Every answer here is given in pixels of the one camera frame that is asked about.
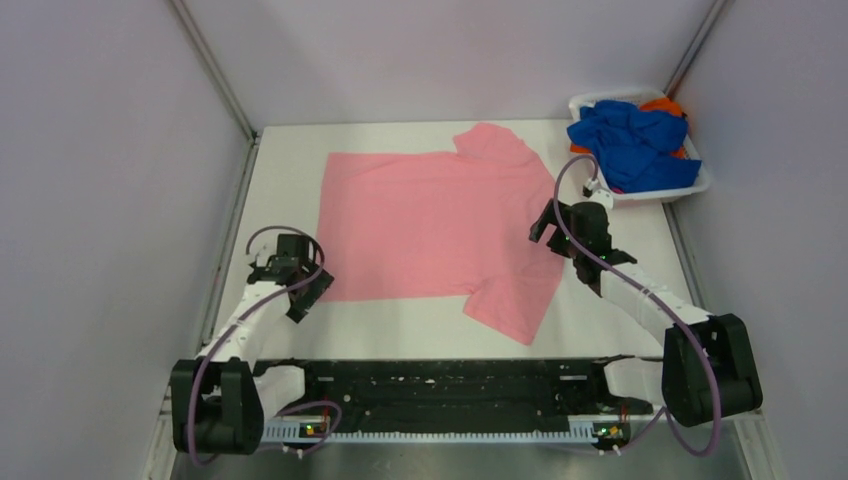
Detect pink t shirt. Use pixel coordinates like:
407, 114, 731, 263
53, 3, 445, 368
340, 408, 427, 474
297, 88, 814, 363
317, 123, 564, 345

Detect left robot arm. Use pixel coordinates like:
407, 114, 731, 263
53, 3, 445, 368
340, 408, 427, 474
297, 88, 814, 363
169, 226, 334, 466

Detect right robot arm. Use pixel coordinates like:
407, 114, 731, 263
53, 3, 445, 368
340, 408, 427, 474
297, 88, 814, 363
263, 194, 762, 438

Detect blue t shirt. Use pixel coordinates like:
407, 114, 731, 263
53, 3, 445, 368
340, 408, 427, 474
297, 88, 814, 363
567, 97, 702, 194

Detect white plastic laundry basket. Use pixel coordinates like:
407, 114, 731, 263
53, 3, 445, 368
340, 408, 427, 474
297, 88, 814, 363
566, 88, 712, 203

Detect orange t shirt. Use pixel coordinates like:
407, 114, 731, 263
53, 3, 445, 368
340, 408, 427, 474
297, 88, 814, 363
567, 97, 688, 162

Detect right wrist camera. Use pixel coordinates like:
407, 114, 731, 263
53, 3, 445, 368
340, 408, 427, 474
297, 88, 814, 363
582, 179, 614, 211

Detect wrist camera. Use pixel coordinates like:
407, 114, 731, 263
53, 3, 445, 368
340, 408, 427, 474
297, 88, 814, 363
247, 242, 276, 268
582, 179, 614, 211

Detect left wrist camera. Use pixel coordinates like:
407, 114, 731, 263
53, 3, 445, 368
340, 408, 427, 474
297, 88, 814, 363
247, 242, 276, 268

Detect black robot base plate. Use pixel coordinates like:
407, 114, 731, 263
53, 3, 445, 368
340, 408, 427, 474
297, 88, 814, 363
286, 359, 654, 434

